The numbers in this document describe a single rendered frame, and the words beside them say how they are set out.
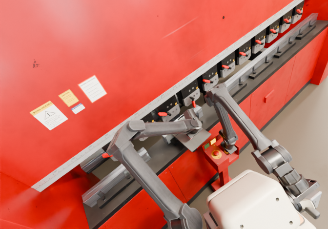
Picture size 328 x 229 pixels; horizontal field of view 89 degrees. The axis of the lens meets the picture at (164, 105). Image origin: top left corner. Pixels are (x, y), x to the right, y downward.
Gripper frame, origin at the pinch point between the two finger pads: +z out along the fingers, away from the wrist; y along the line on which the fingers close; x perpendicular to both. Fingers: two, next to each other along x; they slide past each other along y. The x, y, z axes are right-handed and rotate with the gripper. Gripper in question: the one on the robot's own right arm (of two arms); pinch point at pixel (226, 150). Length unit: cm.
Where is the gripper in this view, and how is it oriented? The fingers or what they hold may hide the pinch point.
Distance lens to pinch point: 141.6
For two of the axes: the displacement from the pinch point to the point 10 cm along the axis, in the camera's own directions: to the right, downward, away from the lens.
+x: -8.3, 5.2, -2.1
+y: -5.4, -6.5, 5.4
